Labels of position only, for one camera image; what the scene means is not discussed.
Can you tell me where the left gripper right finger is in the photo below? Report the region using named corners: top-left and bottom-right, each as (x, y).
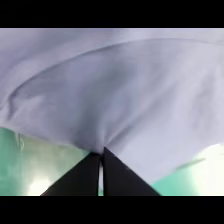
top-left (102, 146), bottom-right (162, 197)

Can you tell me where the purple shirt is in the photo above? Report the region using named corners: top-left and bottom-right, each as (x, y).
top-left (0, 28), bottom-right (224, 186)

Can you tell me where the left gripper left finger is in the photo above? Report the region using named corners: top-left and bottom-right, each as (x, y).
top-left (40, 152), bottom-right (102, 197)

